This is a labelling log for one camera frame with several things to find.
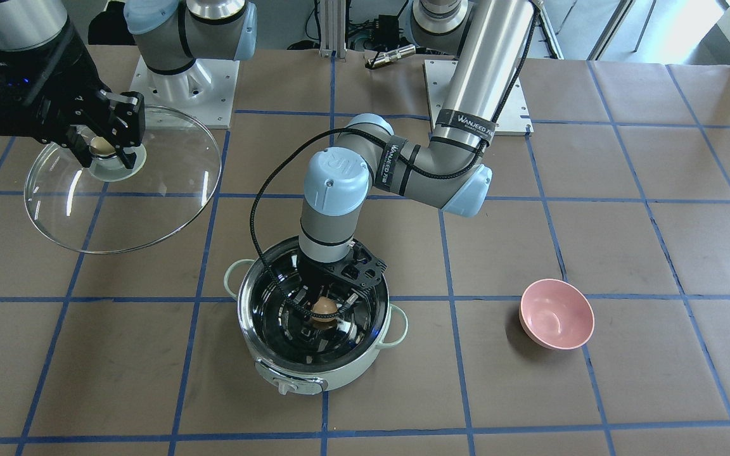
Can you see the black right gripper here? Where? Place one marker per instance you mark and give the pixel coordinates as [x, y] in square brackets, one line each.
[61, 95]

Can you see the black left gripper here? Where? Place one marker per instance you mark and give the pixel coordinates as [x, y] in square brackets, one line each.
[312, 274]

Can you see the brown egg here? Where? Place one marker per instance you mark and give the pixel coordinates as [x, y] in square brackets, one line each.
[324, 306]

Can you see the glass pot lid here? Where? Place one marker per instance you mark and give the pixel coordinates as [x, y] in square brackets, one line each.
[107, 208]

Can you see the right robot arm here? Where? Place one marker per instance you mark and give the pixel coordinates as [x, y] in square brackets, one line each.
[170, 35]

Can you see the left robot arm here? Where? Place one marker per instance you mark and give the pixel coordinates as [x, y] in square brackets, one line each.
[439, 164]

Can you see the mint green cooking pot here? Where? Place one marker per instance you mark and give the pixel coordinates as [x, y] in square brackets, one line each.
[288, 350]

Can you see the pink bowl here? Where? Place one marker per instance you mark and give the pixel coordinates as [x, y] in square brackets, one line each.
[556, 315]

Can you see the black power adapter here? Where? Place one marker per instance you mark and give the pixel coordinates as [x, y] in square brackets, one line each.
[385, 33]

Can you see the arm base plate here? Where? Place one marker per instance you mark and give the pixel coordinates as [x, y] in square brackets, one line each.
[514, 119]
[205, 91]

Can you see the aluminium frame post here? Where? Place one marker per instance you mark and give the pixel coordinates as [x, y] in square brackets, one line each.
[333, 29]

